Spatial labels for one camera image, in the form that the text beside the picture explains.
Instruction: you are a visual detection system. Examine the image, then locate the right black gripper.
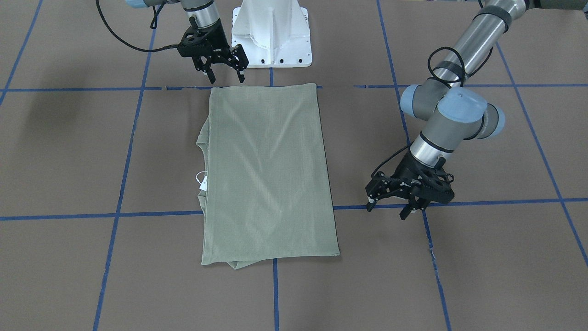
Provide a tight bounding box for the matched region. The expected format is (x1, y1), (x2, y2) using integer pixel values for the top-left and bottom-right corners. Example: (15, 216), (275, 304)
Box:
(178, 18), (249, 84)

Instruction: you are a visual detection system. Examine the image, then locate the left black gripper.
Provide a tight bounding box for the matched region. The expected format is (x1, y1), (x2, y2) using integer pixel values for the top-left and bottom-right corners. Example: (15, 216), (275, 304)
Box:
(365, 152), (454, 220)

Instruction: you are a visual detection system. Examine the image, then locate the olive green long-sleeve shirt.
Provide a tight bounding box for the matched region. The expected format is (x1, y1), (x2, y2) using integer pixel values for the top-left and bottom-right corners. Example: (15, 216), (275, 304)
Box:
(196, 82), (340, 269)

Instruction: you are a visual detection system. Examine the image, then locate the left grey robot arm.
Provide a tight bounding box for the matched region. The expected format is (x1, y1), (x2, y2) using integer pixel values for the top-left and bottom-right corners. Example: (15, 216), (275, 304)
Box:
(365, 0), (587, 219)

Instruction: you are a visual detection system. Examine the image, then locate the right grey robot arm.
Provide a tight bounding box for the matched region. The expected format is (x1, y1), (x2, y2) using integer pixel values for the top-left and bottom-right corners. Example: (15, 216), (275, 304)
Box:
(139, 0), (249, 83)

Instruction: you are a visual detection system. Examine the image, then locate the white red hang tag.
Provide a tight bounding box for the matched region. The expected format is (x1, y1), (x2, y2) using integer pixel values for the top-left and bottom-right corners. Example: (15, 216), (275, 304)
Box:
(195, 171), (208, 191)

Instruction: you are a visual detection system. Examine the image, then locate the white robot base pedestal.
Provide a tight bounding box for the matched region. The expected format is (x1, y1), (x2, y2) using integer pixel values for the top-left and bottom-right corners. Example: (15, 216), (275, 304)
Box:
(232, 0), (313, 68)

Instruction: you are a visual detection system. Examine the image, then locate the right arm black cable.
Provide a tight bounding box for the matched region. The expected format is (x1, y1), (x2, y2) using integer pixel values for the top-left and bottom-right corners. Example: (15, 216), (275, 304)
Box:
(96, 0), (184, 53)

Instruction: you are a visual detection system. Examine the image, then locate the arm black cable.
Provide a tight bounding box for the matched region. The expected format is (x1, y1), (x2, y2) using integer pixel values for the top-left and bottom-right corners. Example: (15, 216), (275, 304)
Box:
(370, 44), (494, 180)
(96, 0), (184, 53)

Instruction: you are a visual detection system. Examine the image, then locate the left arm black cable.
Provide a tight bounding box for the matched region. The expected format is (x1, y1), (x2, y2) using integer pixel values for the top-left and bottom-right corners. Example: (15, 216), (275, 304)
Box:
(370, 44), (494, 180)

